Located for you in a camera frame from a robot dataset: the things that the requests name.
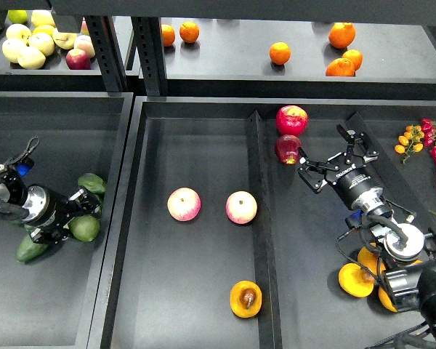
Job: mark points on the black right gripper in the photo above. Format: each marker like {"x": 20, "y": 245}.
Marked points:
{"x": 346, "y": 172}

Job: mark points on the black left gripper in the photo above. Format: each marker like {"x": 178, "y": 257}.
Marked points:
{"x": 47, "y": 209}

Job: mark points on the green avocado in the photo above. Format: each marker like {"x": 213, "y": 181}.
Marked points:
{"x": 84, "y": 228}

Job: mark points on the yellow pear with brown stem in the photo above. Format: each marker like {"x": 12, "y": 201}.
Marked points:
{"x": 245, "y": 299}

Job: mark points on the yellow pear under arm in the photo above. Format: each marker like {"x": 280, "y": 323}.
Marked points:
{"x": 368, "y": 259}

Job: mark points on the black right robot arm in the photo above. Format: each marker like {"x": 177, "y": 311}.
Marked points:
{"x": 404, "y": 257}

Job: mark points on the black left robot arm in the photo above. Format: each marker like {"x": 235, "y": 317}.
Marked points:
{"x": 13, "y": 191}

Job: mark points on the avocado top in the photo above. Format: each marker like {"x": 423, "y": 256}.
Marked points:
{"x": 93, "y": 183}

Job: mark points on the avocado bottom left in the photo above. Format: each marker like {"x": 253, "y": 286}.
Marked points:
{"x": 29, "y": 250}

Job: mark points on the yellow pear left in bin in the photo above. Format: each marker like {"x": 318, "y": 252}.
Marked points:
{"x": 356, "y": 281}

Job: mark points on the pale yellow pear front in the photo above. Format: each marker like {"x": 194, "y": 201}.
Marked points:
{"x": 30, "y": 58}

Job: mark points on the pale yellow pear centre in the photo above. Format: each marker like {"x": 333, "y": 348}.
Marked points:
{"x": 43, "y": 42}

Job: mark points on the pale yellow pear right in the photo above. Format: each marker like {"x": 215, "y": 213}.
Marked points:
{"x": 64, "y": 40}

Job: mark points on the pale yellow pear left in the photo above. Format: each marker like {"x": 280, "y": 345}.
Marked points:
{"x": 11, "y": 49}

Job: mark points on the bright red apple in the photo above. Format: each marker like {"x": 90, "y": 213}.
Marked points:
{"x": 291, "y": 120}

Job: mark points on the black slanted divider right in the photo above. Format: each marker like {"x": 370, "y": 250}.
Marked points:
{"x": 396, "y": 185}

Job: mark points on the orange cherry tomato bunch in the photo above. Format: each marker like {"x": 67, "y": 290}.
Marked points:
{"x": 409, "y": 142}

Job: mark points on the black tray divider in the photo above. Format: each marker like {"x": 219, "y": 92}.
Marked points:
{"x": 262, "y": 236}

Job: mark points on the orange front right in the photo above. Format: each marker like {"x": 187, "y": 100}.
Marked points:
{"x": 340, "y": 67}

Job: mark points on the red cherry tomato bunch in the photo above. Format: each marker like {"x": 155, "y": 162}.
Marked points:
{"x": 428, "y": 127}

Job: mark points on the orange right small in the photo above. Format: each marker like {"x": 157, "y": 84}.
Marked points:
{"x": 355, "y": 56}

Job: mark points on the pink apple right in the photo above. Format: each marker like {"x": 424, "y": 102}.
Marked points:
{"x": 241, "y": 207}

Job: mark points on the pink apple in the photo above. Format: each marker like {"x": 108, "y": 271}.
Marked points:
{"x": 241, "y": 207}
{"x": 184, "y": 204}

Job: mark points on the pink apple left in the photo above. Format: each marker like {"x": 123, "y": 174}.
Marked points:
{"x": 184, "y": 204}

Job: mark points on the orange on shelf middle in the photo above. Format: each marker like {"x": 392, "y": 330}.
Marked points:
{"x": 280, "y": 53}

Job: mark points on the orange on shelf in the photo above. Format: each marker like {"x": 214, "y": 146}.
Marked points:
{"x": 189, "y": 32}
{"x": 280, "y": 53}
{"x": 168, "y": 35}

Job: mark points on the large orange top right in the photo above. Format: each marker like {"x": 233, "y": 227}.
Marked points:
{"x": 341, "y": 35}

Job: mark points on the dark red shelf apple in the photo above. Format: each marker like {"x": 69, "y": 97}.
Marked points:
{"x": 78, "y": 59}

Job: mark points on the pale pink peach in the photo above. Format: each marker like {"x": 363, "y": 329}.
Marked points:
{"x": 84, "y": 43}

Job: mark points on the green lime on shelf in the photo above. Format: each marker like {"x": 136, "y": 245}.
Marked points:
{"x": 17, "y": 16}

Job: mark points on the orange on shelf left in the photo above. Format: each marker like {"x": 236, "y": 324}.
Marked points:
{"x": 168, "y": 35}

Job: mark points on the black shelf post left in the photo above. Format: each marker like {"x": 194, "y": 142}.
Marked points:
{"x": 103, "y": 35}

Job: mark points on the black shelf post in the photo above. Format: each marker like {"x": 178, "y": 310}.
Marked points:
{"x": 103, "y": 35}
{"x": 149, "y": 42}

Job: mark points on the black shelf post right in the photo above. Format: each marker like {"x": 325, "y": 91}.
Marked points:
{"x": 149, "y": 42}

